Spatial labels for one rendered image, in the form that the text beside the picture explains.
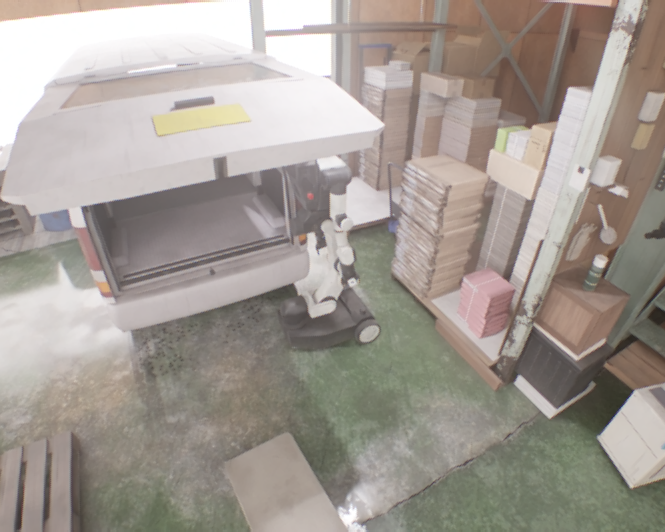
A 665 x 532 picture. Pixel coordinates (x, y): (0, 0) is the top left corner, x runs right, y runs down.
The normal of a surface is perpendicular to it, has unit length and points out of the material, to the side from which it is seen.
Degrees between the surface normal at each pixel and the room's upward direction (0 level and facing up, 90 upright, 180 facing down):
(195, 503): 0
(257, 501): 0
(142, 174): 106
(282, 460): 0
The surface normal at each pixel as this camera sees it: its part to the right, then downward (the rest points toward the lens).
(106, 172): 0.04, -0.69
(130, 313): 0.36, 0.50
